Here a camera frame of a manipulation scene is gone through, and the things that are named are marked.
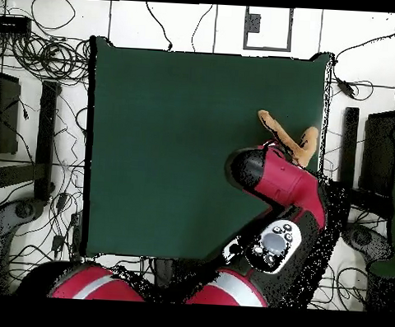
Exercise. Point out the black stand bar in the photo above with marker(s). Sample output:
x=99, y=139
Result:
x=46, y=139
x=349, y=145

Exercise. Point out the pedestal leg with round foot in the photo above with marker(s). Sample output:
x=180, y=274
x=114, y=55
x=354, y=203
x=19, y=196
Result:
x=361, y=238
x=23, y=210

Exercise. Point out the large black box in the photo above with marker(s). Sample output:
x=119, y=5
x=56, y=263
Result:
x=379, y=146
x=5, y=117

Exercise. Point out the dark green table cloth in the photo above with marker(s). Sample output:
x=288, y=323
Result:
x=152, y=151

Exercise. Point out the small grey box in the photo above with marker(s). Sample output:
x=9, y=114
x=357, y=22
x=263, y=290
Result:
x=253, y=23

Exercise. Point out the grey floor frame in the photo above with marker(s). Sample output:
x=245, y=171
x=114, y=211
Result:
x=266, y=48

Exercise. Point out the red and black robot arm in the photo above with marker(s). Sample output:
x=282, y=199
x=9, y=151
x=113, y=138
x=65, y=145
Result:
x=289, y=181

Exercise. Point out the orange terry towel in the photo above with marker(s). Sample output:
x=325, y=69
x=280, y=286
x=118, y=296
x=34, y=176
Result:
x=302, y=151

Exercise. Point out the small black power adapter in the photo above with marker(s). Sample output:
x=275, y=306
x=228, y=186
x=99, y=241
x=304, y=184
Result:
x=62, y=201
x=58, y=242

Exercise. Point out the flat black device box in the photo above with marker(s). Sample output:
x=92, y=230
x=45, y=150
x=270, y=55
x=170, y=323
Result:
x=12, y=25

